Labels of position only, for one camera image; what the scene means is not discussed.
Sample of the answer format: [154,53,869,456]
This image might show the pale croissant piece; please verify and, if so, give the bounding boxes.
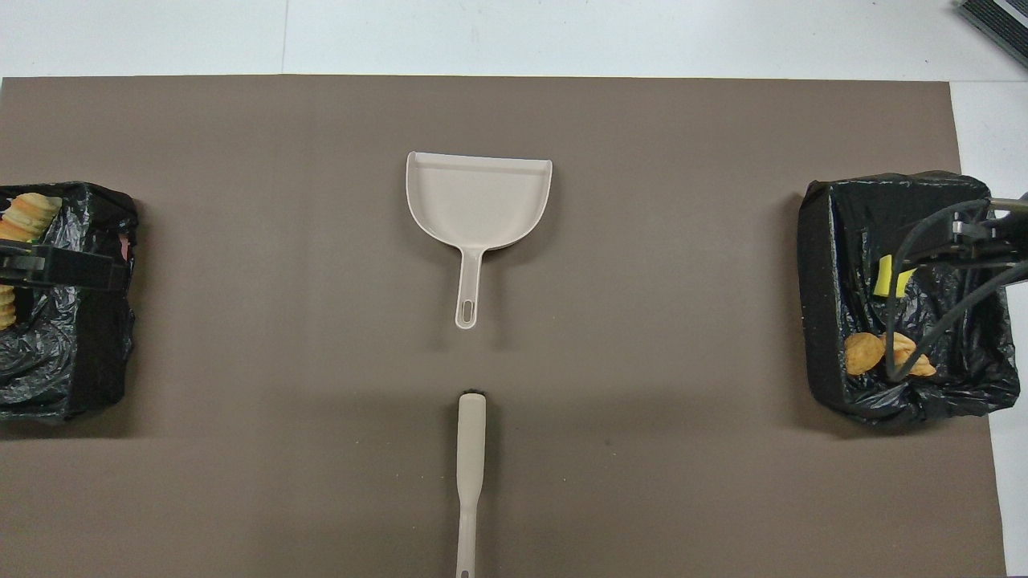
[881,331,938,378]

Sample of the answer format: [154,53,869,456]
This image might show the brown table mat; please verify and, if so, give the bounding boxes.
[0,75,1009,578]

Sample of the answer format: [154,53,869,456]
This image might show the striped orange croissant piece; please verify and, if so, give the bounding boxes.
[0,192,63,244]

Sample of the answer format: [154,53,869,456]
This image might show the dark ribbed panel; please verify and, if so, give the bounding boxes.
[956,0,1028,69]

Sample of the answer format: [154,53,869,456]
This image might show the brown bread roll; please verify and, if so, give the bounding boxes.
[845,333,884,376]

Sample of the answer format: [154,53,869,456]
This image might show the beige brush black bristles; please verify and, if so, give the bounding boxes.
[455,390,488,578]

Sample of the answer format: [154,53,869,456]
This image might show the beige plastic dustpan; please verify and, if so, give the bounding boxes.
[405,150,554,331]

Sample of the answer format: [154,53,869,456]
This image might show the small yellow green sponge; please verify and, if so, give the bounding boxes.
[873,254,918,299]

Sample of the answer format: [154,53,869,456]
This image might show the black lined trash bin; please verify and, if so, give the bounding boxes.
[0,181,139,424]
[798,171,1021,426]

